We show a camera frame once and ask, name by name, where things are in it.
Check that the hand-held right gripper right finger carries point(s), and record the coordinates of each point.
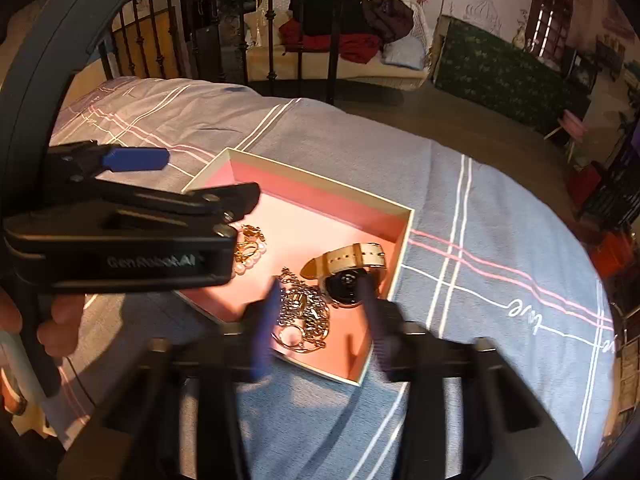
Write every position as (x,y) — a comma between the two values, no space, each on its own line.
(377,330)

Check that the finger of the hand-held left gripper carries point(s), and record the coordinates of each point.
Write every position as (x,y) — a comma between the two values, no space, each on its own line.
(225,200)
(135,159)

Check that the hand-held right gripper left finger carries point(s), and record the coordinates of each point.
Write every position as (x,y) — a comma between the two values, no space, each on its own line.
(265,330)

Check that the white box with pink lining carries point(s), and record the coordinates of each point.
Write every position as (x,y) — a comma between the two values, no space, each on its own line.
(320,200)

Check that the person's left hand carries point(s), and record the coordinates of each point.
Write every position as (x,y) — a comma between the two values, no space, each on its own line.
(62,325)

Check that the black metal bed railing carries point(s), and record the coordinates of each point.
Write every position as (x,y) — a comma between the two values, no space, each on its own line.
(272,35)

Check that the red garment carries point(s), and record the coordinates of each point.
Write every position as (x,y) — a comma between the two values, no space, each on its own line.
(355,47)

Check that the black garment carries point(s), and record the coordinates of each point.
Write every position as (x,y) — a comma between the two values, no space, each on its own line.
(325,12)

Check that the dark maroon garment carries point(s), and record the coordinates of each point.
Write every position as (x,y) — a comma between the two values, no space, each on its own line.
(390,17)

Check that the black metal fence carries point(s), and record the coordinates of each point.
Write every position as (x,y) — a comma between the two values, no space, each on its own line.
(615,185)

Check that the green patterned board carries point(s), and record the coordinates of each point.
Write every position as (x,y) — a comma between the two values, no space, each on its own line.
(500,75)

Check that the pink stool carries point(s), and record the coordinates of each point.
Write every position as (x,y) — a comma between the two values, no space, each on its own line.
(572,122)

